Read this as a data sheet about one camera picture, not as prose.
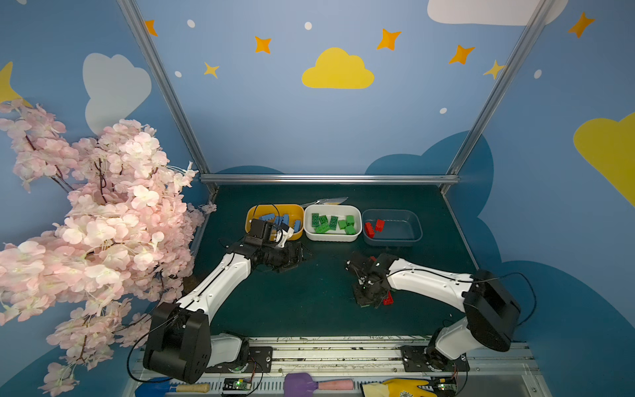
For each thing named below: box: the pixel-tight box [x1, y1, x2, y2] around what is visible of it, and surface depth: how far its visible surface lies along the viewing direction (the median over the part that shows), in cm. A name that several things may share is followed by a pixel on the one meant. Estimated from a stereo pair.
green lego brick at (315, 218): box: [310, 212, 320, 228], surface depth 109 cm
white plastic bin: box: [303, 204, 363, 243], surface depth 108 cm
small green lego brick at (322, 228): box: [314, 221, 330, 235], surface depth 106 cm
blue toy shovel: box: [133, 379, 211, 397], surface depth 70 cm
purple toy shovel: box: [283, 372, 354, 397], surface depth 71 cm
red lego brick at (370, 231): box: [364, 221, 376, 240], surface depth 106 cm
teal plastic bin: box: [362, 208, 423, 247], surface depth 108 cm
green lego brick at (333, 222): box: [329, 215, 339, 231], surface depth 109 cm
